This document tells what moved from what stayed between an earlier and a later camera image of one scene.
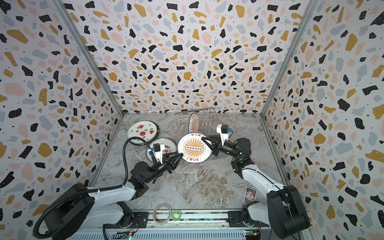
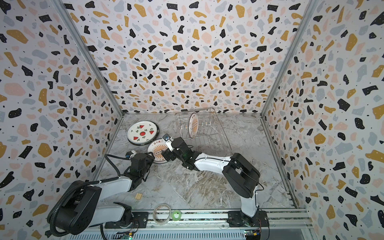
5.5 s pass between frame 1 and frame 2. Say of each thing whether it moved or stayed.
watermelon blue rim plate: stayed
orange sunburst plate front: moved
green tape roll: stayed
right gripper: moved
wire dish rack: stayed
